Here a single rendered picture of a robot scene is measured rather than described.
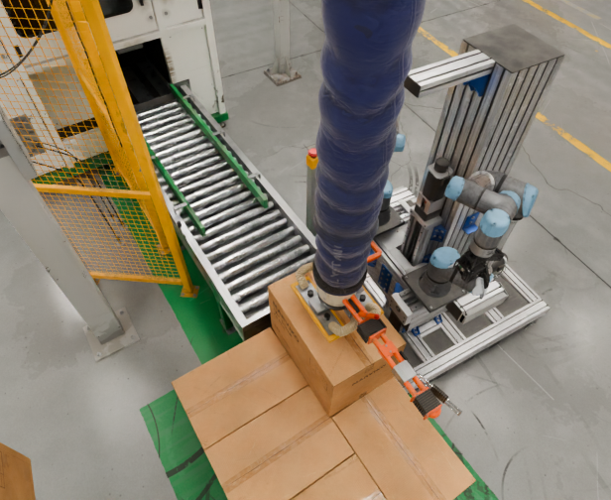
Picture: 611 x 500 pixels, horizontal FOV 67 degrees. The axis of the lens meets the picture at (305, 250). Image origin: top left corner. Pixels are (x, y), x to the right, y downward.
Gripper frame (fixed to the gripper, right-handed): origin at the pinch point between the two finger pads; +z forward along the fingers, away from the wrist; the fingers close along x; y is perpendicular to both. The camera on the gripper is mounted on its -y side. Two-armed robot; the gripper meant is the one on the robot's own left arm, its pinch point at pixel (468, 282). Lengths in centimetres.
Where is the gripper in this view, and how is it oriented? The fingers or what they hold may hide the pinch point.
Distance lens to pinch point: 171.6
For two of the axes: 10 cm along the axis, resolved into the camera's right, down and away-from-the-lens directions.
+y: -8.8, 3.7, -3.0
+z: -0.1, 6.1, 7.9
